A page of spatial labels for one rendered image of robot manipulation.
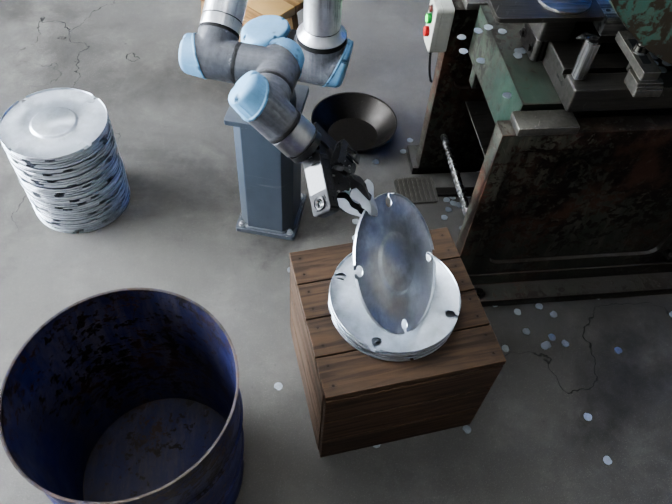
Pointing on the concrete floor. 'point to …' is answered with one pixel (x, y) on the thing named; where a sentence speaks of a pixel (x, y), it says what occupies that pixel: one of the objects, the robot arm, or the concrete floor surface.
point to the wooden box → (327, 334)
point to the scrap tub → (127, 403)
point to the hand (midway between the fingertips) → (369, 215)
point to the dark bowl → (356, 119)
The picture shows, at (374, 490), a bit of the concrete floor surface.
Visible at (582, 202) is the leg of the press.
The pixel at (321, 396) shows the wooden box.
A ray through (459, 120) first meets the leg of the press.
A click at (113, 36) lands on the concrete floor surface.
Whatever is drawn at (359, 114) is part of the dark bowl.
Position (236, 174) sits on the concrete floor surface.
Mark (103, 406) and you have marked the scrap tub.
